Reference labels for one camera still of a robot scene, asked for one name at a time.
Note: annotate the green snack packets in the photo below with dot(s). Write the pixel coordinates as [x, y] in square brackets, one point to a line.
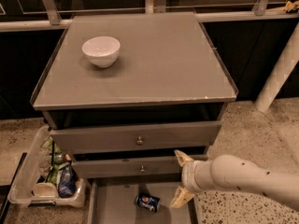
[50, 161]

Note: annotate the top drawer knob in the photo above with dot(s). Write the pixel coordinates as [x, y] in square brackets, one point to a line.
[139, 141]

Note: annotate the grey bottom drawer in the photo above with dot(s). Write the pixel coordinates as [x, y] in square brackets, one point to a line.
[112, 201]

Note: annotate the grey top drawer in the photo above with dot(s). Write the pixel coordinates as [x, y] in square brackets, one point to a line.
[123, 138]

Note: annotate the grey middle drawer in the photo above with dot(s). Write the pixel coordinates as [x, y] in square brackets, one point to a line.
[126, 167]

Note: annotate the metal railing bar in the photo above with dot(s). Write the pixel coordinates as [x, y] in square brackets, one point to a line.
[20, 26]

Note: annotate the grey drawer cabinet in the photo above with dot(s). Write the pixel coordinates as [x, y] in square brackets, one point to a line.
[167, 72]

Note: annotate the blue pepsi can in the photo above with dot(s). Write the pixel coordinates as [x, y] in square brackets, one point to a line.
[148, 202]

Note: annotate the middle drawer knob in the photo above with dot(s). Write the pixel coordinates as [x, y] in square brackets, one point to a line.
[142, 170]

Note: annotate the clear plastic storage bin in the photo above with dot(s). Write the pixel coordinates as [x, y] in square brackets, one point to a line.
[21, 191]

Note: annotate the white cup in bin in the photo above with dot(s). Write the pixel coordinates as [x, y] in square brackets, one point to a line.
[45, 190]

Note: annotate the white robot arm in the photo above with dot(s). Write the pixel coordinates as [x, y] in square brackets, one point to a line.
[230, 173]

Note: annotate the grey drawer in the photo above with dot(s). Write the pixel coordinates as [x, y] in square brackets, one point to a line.
[123, 138]
[112, 201]
[126, 167]

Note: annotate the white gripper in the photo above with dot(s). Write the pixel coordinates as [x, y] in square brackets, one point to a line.
[188, 175]

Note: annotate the white diagonal pillar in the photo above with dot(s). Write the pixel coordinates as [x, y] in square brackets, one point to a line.
[287, 60]

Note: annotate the white ceramic bowl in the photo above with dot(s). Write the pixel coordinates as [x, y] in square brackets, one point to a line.
[102, 51]

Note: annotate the drawer knob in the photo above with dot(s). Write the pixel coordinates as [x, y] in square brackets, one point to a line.
[142, 170]
[139, 141]

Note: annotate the blue snack bag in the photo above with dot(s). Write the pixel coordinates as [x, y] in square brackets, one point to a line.
[67, 181]

